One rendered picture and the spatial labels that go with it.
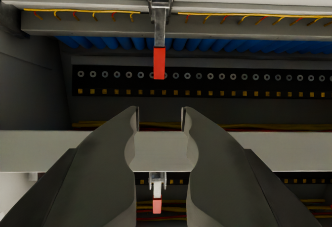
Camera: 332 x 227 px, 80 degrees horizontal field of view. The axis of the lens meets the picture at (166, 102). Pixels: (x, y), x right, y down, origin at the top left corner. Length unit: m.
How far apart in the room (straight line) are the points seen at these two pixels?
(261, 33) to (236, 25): 0.03
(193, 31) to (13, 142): 0.23
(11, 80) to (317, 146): 0.37
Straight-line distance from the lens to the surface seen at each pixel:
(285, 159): 0.28
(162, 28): 0.20
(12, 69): 0.31
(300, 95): 0.43
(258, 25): 0.27
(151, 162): 0.23
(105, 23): 0.25
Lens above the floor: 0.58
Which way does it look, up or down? 20 degrees up
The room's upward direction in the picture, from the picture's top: 178 degrees counter-clockwise
